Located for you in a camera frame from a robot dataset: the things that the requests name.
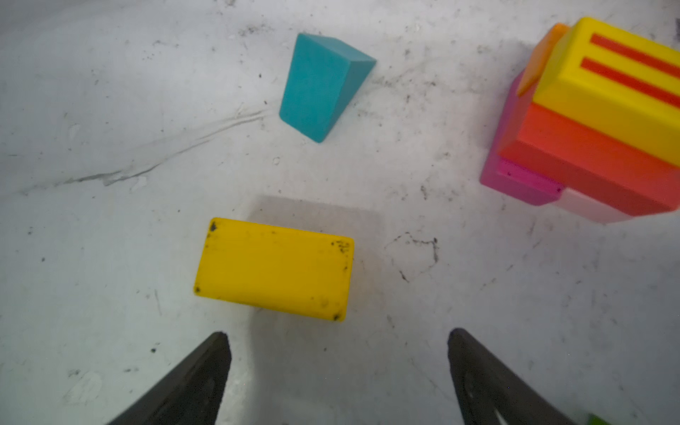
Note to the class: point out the red wood block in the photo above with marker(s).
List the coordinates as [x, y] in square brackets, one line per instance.
[587, 161]

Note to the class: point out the orange wood block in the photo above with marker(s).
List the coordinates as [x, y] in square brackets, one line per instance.
[540, 56]

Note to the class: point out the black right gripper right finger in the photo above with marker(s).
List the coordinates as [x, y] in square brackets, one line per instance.
[489, 392]

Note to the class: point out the green wood block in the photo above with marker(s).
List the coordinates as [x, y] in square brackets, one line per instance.
[594, 419]

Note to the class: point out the teal wood block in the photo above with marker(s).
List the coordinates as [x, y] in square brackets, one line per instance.
[325, 74]

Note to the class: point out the yellow red striped block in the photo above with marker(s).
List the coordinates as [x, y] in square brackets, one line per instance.
[620, 84]

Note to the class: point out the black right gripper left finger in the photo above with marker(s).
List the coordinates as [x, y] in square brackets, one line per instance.
[191, 393]

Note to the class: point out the yellow wood block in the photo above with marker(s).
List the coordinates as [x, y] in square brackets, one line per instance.
[281, 269]

